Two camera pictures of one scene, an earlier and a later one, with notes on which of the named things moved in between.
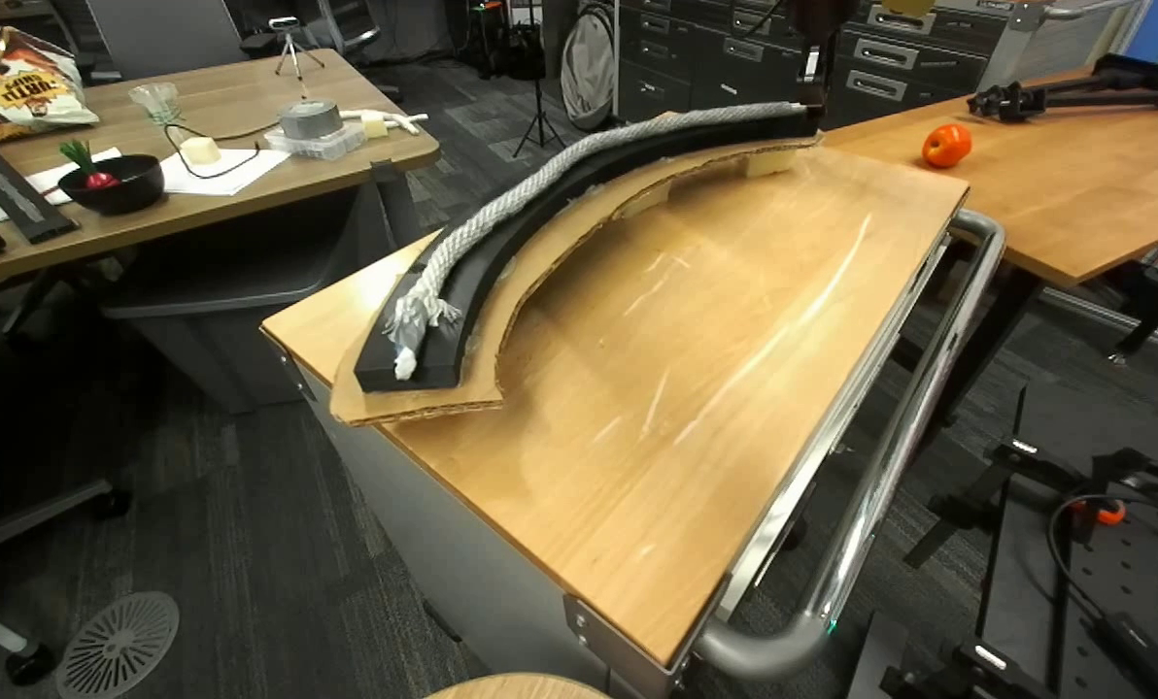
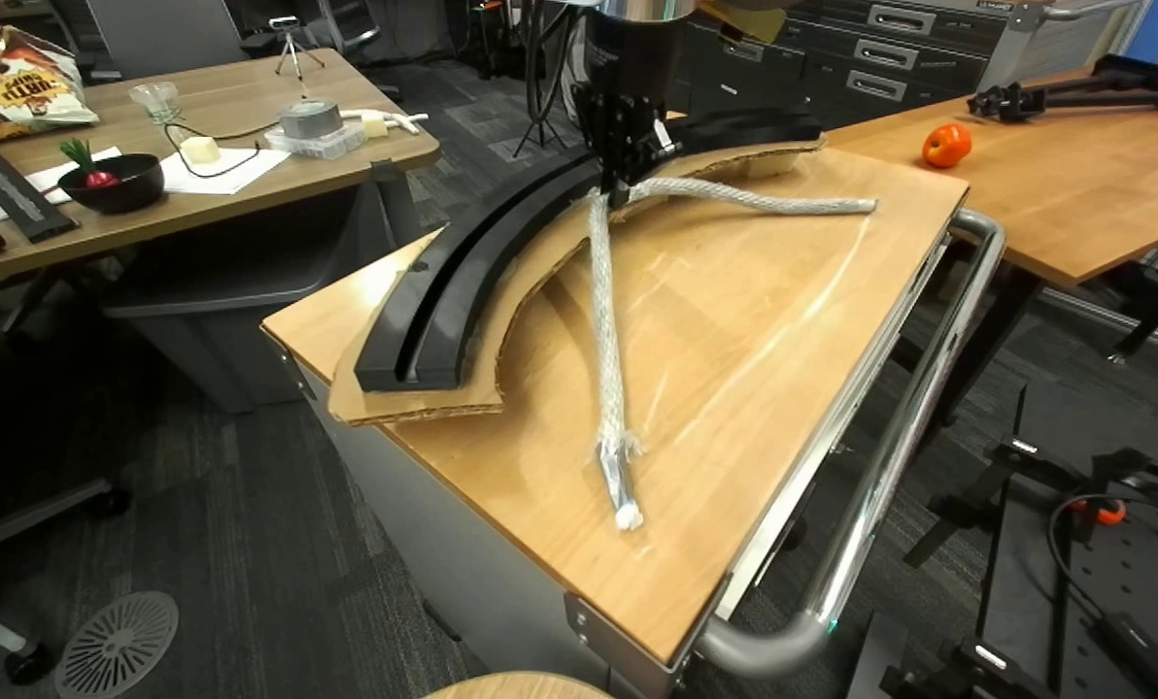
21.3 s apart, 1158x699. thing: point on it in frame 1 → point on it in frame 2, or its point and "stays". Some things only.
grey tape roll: [312, 120] stays
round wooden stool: [519, 684] stays
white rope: [425, 295] → [616, 451]
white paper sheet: [208, 168] stays
